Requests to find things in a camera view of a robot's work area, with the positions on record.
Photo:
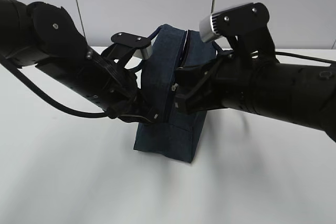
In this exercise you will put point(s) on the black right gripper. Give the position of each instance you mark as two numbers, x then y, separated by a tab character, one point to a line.
199	88

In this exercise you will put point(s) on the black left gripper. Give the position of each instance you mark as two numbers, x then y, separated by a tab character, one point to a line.
127	101

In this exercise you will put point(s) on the dark navy fabric bag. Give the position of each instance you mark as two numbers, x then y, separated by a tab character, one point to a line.
176	135

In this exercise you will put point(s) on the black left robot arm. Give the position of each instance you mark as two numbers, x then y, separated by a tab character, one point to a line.
44	36

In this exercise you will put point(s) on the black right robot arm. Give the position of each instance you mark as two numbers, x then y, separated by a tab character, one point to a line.
260	84

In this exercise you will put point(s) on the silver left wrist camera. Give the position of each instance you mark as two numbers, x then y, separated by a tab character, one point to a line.
126	43

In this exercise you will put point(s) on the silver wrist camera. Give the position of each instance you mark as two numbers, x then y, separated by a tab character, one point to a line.
126	43
234	21

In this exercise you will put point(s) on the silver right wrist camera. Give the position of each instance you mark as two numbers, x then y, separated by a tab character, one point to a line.
234	21

